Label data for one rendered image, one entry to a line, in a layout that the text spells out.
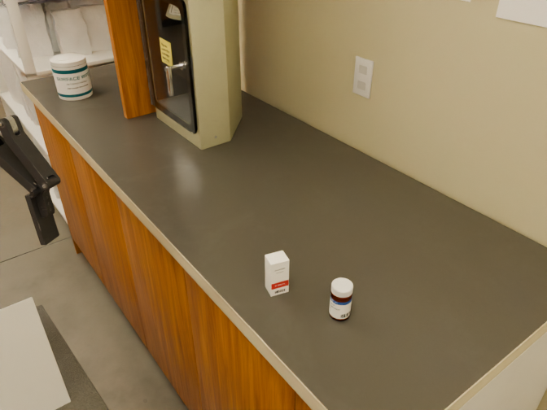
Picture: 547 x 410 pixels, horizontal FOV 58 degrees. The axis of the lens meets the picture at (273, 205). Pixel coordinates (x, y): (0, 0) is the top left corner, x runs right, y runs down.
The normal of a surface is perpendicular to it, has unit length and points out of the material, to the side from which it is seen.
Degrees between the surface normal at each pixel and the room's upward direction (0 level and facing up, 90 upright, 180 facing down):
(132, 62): 90
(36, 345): 90
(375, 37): 90
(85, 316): 0
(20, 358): 90
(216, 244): 0
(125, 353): 0
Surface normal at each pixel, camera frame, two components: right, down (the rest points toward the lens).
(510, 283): 0.00, -0.83
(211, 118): 0.60, 0.44
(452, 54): -0.80, 0.33
